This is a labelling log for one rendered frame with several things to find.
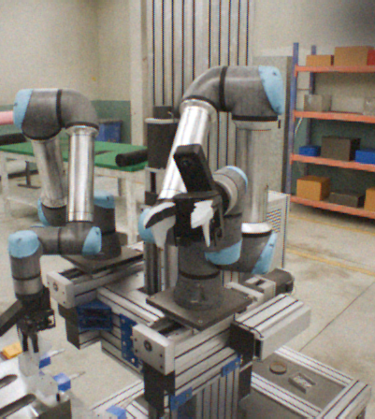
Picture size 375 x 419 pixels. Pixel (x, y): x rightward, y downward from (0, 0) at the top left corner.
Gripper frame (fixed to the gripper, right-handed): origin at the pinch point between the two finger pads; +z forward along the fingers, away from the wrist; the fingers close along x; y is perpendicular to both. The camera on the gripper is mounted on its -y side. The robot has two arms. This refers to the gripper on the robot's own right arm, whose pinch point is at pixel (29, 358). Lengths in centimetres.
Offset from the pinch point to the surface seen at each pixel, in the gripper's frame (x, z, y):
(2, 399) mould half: -6.3, 4.0, -10.8
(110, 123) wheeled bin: 592, 3, 442
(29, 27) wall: 663, -169, 326
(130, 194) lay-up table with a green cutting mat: 216, 27, 199
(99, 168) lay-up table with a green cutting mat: 253, 8, 192
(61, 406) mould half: -17.7, 4.6, -0.7
